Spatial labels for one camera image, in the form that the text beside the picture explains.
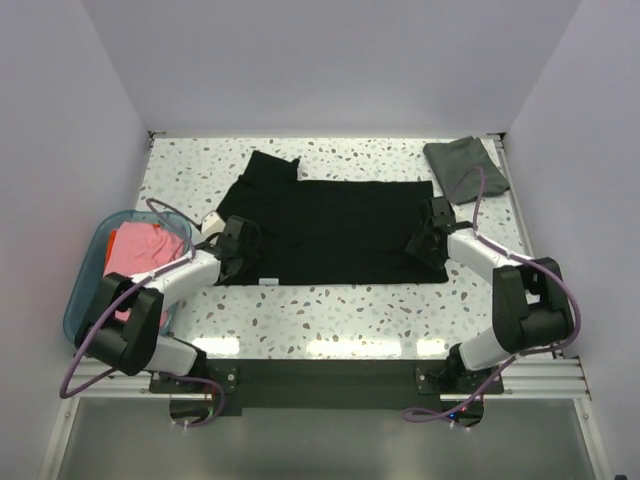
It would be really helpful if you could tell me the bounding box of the black t shirt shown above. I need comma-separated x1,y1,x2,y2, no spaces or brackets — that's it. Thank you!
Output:
217,151,448,286

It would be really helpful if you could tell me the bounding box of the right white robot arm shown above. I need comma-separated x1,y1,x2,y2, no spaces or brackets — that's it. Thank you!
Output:
406,197,579,393

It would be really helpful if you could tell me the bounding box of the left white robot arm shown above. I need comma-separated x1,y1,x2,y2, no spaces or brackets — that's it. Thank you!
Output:
74,216,260,392

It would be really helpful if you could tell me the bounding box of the folded grey t shirt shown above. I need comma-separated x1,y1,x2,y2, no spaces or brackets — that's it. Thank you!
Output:
423,136,510,205

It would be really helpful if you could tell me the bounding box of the pink t shirt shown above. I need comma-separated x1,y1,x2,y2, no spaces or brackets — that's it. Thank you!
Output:
104,219,185,326

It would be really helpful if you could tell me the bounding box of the orange garment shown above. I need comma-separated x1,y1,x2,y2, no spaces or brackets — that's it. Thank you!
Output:
105,229,118,265

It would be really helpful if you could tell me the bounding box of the teal plastic laundry basket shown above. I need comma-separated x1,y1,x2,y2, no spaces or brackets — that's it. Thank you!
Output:
63,210,175,343

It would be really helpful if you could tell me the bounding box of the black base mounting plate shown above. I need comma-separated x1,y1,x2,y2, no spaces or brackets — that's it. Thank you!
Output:
148,357,505,419

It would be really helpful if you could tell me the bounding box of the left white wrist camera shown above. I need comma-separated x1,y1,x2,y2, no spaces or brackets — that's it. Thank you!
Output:
200,211,226,237

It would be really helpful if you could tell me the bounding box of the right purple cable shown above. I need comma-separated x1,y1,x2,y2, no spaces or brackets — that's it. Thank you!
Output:
400,166,585,425

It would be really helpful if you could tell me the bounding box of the purple cable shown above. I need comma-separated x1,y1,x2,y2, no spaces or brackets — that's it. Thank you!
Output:
58,197,224,426
400,166,585,425

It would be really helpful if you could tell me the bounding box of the aluminium frame rail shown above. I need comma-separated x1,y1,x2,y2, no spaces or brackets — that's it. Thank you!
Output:
79,358,591,400

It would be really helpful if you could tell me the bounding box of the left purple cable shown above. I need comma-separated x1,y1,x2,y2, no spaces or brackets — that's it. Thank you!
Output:
58,197,224,426

